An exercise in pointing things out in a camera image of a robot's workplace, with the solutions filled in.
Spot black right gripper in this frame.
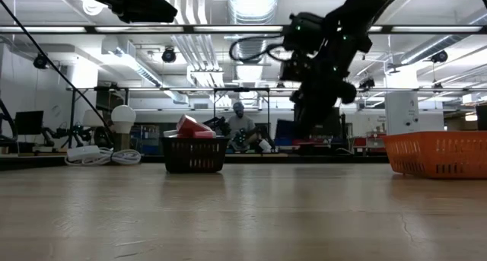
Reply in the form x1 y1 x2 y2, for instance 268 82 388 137
280 51 358 138

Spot large red box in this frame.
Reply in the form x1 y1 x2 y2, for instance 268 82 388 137
175 113 215 138

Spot orange plastic basket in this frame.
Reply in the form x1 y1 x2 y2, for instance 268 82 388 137
382 130 487 180

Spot black plastic basket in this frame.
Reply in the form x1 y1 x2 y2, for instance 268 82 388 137
159 136 231 174

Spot black hanging lamp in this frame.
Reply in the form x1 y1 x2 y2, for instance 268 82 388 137
431 49 449 64
161 46 177 64
358 77 377 91
33 53 49 70

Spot person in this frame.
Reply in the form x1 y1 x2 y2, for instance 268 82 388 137
227 100 260 153

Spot white column box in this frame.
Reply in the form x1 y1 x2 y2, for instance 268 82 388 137
384 91 420 135

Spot white light bulb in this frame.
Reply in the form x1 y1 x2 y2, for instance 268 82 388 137
110 104 137 135

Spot blue storage crates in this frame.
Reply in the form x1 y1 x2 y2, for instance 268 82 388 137
139 124 161 155

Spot brown bulb holder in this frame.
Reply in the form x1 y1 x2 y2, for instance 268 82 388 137
113 133 132 152

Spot black computer monitor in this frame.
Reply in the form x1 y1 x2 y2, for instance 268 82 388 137
14 110 44 135

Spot black aluminium rig frame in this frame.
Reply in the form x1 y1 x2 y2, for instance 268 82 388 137
0 24 487 36

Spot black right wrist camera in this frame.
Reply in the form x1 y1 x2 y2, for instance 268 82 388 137
282 11 329 56

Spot black right camera cable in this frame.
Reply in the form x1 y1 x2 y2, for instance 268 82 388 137
228 33 294 63

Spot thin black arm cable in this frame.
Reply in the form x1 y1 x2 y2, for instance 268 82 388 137
0 0 114 137

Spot white cable bundle with adapter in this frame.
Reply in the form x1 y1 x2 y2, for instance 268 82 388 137
64 145 142 167

